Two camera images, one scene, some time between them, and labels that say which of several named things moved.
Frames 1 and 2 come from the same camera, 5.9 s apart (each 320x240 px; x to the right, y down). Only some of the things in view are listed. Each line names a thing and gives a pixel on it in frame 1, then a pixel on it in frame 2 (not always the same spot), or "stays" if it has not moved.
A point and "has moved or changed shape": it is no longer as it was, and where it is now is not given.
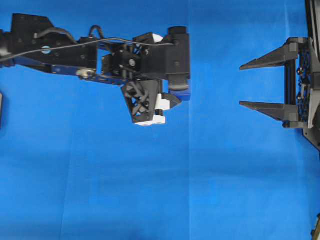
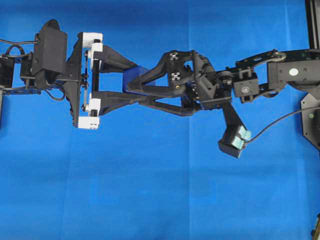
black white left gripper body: (139, 67) -> (85, 107)
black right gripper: (308, 85) -> (189, 75)
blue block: (182, 95) has moved or changed shape
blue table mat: (73, 166) stays
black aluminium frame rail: (312, 22) stays
